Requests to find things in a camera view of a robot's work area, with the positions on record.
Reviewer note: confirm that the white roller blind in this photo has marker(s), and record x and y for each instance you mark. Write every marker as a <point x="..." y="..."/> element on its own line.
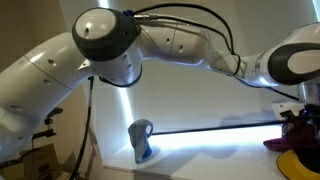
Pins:
<point x="200" y="100"/>

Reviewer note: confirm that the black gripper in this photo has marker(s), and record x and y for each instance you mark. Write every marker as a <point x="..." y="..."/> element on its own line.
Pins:
<point x="313" y="115"/>

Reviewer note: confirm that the grey cap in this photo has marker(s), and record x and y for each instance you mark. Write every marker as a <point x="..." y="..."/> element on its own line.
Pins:
<point x="140" y="140"/>

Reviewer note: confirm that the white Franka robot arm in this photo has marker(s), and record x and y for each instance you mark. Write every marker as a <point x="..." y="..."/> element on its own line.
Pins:
<point x="40" y="83"/>

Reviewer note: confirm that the maroon cap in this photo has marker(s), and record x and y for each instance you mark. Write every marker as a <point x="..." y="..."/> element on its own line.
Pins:
<point x="283" y="141"/>

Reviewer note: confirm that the yellow object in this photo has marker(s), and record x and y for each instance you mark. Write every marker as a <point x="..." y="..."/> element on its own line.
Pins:
<point x="293" y="166"/>

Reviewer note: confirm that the black tripod stand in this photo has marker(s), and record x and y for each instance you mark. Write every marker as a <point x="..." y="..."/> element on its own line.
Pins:
<point x="55" y="111"/>

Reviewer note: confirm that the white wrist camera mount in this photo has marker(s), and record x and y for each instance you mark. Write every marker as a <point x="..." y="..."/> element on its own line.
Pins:
<point x="283" y="107"/>

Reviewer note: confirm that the black blind bottom bar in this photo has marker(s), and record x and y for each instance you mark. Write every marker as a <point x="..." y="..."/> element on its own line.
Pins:
<point x="216" y="128"/>

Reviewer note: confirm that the small brown cardboard box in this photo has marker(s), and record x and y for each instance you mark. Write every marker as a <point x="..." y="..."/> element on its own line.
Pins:
<point x="40" y="160"/>

